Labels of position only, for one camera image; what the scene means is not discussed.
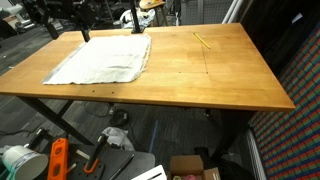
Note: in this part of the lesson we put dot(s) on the orange level tool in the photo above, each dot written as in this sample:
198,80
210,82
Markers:
58,164

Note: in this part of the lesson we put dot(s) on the black pen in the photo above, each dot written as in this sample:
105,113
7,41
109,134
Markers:
122,167

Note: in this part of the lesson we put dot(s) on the white towel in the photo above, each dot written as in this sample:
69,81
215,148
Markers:
105,59

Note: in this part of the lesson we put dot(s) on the yellow pencil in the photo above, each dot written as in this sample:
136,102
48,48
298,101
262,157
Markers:
202,40

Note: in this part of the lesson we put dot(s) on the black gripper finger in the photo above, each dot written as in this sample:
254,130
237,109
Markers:
85,34

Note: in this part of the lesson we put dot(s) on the black camera stand pole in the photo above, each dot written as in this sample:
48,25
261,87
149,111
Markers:
136,26

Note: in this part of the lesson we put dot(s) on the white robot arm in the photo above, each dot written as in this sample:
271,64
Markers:
79,12

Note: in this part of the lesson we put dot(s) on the small round wooden table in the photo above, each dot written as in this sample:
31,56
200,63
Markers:
155,5

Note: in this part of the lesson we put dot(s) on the black table leg frame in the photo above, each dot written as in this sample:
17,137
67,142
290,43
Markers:
56,118

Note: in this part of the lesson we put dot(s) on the cardboard box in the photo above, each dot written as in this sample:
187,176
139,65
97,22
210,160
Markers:
190,167

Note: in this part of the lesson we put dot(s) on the orange black clamp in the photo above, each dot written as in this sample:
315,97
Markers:
93,159

